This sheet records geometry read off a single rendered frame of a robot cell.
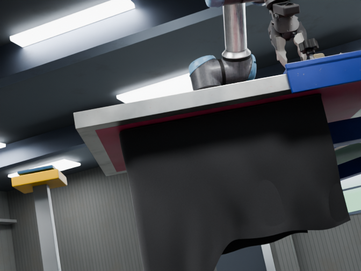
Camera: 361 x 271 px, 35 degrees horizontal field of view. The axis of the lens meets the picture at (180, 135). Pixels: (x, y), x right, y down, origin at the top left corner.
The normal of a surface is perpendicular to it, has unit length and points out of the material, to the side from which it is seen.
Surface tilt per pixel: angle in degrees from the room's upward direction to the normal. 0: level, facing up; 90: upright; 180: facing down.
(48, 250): 90
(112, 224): 90
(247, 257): 90
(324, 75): 90
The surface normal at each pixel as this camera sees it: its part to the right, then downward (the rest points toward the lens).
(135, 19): -0.32, -0.17
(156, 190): 0.00, -0.22
